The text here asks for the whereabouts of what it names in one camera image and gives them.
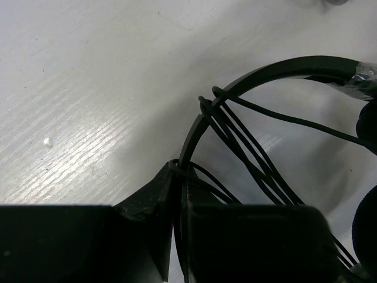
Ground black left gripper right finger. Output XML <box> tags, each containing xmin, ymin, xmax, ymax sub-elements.
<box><xmin>181</xmin><ymin>180</ymin><xmax>341</xmax><ymax>282</ymax></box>

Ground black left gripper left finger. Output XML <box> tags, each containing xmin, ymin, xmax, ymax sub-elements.
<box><xmin>113</xmin><ymin>163</ymin><xmax>173</xmax><ymax>282</ymax></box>

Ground black wired headphones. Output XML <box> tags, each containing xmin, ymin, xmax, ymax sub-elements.
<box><xmin>169</xmin><ymin>55</ymin><xmax>376</xmax><ymax>282</ymax></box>

